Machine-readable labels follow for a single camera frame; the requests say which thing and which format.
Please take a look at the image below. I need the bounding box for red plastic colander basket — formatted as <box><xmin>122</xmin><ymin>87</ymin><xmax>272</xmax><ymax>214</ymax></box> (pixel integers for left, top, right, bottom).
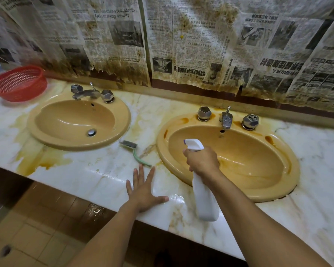
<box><xmin>0</xmin><ymin>65</ymin><xmax>48</xmax><ymax>103</ymax></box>

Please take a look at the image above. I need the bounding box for long chrome faucet spout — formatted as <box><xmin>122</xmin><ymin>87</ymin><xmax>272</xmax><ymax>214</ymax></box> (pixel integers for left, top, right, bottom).
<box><xmin>72</xmin><ymin>82</ymin><xmax>101</xmax><ymax>100</ymax></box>

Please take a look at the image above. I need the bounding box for person's left hand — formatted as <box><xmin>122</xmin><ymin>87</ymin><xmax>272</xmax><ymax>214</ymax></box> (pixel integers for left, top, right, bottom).
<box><xmin>126</xmin><ymin>165</ymin><xmax>169</xmax><ymax>213</ymax></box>

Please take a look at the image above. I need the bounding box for stained newspaper sheet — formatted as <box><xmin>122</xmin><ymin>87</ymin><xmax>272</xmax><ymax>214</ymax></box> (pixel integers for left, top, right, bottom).
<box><xmin>51</xmin><ymin>0</ymin><xmax>152</xmax><ymax>87</ymax></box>
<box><xmin>0</xmin><ymin>0</ymin><xmax>95</xmax><ymax>78</ymax></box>
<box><xmin>234</xmin><ymin>0</ymin><xmax>334</xmax><ymax>113</ymax></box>
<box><xmin>138</xmin><ymin>0</ymin><xmax>280</xmax><ymax>95</ymax></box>

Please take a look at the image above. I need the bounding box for clean tan oval sink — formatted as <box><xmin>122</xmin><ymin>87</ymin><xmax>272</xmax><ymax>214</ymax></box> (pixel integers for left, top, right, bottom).
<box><xmin>27</xmin><ymin>92</ymin><xmax>132</xmax><ymax>151</ymax></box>

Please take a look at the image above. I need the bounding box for short chrome faucet spout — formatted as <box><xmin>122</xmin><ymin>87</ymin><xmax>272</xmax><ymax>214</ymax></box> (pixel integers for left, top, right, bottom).
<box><xmin>218</xmin><ymin>106</ymin><xmax>234</xmax><ymax>130</ymax></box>

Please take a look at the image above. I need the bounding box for person's right hand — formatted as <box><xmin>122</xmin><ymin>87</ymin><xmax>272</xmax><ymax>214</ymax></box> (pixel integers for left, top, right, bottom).
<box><xmin>183</xmin><ymin>146</ymin><xmax>220</xmax><ymax>179</ymax></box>

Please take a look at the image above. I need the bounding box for person's left forearm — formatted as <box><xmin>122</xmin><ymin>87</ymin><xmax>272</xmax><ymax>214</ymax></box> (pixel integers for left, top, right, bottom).
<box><xmin>68</xmin><ymin>201</ymin><xmax>145</xmax><ymax>267</ymax></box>

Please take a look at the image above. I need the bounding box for person's right forearm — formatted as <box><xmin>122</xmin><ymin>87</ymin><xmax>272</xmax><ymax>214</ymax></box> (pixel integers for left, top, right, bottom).
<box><xmin>193</xmin><ymin>167</ymin><xmax>332</xmax><ymax>267</ymax></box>

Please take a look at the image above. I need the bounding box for stained tan oval sink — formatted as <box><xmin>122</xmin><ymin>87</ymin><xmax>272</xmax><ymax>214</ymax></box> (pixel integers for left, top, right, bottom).
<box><xmin>156</xmin><ymin>112</ymin><xmax>301</xmax><ymax>203</ymax></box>

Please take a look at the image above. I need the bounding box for white spray bottle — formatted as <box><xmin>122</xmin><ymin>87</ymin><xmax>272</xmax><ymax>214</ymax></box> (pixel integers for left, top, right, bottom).
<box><xmin>184</xmin><ymin>139</ymin><xmax>220</xmax><ymax>222</ymax></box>

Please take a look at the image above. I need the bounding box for green handled scrub brush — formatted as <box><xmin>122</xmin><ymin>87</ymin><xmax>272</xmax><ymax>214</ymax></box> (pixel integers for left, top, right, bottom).
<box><xmin>119</xmin><ymin>140</ymin><xmax>152</xmax><ymax>167</ymax></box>

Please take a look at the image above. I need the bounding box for dark brown counter base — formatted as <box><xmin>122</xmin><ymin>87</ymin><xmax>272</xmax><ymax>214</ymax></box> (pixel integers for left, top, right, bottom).
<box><xmin>0</xmin><ymin>162</ymin><xmax>247</xmax><ymax>267</ymax></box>

